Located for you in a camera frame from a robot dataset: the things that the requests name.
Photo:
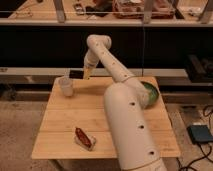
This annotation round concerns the tray with items on shelf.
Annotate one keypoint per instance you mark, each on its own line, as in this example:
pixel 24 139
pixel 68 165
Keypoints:
pixel 133 9

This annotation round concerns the white ceramic cup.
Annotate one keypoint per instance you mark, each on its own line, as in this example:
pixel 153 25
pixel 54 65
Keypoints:
pixel 66 86

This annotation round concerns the blue box on floor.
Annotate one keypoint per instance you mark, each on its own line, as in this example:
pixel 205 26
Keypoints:
pixel 199 134

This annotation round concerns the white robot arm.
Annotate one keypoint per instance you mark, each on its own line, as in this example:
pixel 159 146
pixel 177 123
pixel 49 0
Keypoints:
pixel 124 102

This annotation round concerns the wooden table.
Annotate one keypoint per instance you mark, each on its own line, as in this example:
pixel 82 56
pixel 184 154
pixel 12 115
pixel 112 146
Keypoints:
pixel 55 139

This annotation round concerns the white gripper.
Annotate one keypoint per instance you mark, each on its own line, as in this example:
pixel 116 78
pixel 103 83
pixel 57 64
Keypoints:
pixel 90 61

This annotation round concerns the black device on shelf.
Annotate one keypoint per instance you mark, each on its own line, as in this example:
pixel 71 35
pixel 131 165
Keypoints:
pixel 79 9

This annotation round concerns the green bowl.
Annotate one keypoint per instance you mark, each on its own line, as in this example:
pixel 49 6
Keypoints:
pixel 149 96

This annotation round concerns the black eraser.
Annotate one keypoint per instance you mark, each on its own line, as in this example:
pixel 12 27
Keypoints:
pixel 76 74

